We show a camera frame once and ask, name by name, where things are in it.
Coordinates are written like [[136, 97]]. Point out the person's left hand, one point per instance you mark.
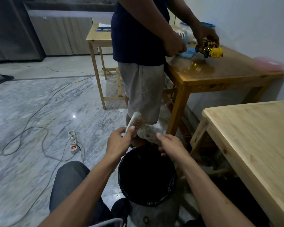
[[119, 146]]

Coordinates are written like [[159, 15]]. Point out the person's right hand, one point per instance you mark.
[[175, 148]]

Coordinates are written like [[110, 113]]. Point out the grey trash bin black liner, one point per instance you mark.
[[146, 177]]

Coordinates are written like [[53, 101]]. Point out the person's left forearm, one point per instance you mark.
[[80, 198]]

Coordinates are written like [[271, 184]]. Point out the person's right forearm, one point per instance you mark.
[[213, 198]]

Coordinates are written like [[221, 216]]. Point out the person's black shoe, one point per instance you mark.
[[120, 210]]

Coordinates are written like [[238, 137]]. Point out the person's left leg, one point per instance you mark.
[[66, 182]]

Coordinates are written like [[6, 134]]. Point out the white power strip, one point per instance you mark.
[[73, 141]]

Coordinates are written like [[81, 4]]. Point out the blue plastic tray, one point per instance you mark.
[[188, 55]]

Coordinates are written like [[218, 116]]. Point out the dark brown wooden table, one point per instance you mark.
[[232, 68]]

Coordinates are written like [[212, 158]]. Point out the yellow toy car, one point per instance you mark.
[[214, 51]]

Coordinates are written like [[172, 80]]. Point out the small light wooden table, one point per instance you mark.
[[97, 36]]

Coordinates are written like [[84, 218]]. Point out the papers with pen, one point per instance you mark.
[[103, 27]]

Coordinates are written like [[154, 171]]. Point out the wood grain kitchen cabinet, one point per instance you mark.
[[61, 35]]

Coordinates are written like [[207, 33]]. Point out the pink plastic box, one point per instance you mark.
[[269, 64]]

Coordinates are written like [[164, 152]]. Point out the clear container blue lid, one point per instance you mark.
[[208, 25]]

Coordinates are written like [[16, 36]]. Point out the grey refrigerator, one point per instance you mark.
[[14, 28]]

